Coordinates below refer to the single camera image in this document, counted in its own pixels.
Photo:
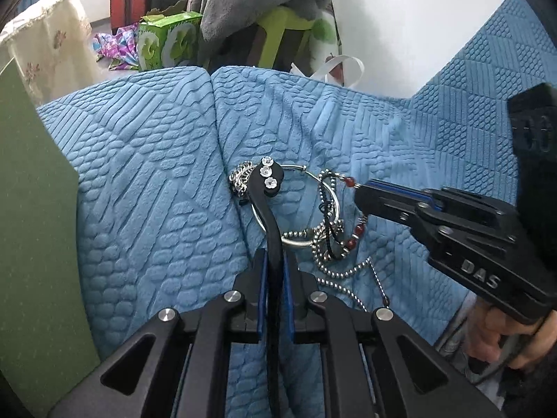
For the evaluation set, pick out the pale green cardboard box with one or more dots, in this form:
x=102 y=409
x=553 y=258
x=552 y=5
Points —
x=35 y=226

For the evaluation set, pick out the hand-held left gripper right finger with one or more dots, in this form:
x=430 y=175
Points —
x=288 y=305

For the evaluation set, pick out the white apple print bag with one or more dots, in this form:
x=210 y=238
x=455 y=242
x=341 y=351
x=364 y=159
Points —
x=326 y=35

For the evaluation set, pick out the silver bangle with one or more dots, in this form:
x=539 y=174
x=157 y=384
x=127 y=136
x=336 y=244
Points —
x=296 y=242

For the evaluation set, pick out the black crystal flower hair stick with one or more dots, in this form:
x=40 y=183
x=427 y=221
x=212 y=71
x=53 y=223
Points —
x=265 y=189

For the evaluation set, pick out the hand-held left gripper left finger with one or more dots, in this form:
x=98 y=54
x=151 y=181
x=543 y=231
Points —
x=261 y=291

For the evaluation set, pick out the green plastic stool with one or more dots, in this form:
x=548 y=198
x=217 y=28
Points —
x=278 y=30

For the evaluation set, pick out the green printed carton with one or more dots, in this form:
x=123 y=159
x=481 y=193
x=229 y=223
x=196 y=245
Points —
x=169 y=39

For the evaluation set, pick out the cream lace cover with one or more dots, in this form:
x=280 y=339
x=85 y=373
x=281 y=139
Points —
x=43 y=43

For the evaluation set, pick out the red suitcase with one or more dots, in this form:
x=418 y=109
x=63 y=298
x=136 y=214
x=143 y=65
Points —
x=126 y=2

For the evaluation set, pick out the person's right hand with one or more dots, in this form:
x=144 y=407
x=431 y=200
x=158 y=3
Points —
x=487 y=328

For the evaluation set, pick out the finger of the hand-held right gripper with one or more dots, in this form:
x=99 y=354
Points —
x=474 y=211
x=387 y=204

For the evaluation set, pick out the colourful purple cloth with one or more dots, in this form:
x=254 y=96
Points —
x=117 y=45

